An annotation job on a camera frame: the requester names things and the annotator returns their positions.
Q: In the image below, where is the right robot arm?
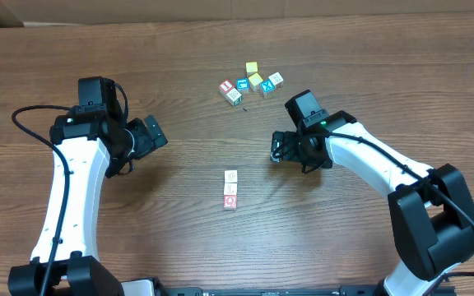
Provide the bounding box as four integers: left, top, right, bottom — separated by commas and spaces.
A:
271, 90, 474, 295

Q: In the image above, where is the red O letter block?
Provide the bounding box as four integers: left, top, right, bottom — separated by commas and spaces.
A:
223, 195, 237, 210

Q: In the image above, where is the cardboard box edge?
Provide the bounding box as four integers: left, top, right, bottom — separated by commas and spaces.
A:
0, 0, 474, 27

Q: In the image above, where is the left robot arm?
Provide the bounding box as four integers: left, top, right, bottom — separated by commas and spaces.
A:
7, 76, 168, 296

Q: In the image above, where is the yellow block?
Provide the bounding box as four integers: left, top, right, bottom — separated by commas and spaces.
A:
245, 61, 258, 77
248, 73, 263, 92

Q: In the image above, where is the blue P letter block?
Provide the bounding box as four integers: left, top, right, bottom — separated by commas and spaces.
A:
223, 183, 238, 196

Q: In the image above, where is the yellow block near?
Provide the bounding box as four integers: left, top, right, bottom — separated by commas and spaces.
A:
248, 73, 263, 92

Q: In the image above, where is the white patterned block far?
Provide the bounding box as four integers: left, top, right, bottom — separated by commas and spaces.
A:
268, 72, 284, 89

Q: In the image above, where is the blue L letter block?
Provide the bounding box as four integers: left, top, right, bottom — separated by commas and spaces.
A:
235, 78, 249, 94

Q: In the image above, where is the yellow block far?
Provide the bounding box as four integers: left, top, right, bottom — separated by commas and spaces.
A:
245, 61, 258, 77

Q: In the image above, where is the red I letter block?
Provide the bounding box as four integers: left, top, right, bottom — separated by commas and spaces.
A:
219, 80, 235, 95

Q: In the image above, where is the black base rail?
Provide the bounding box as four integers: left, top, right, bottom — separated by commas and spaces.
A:
154, 284, 458, 296

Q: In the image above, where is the blue X letter block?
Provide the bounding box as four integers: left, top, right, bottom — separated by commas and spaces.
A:
260, 80, 276, 98

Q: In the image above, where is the white green patterned block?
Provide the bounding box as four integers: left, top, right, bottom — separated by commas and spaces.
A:
225, 88, 243, 106

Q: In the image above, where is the white patterned wooden block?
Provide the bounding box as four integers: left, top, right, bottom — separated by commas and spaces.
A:
224, 170, 238, 183

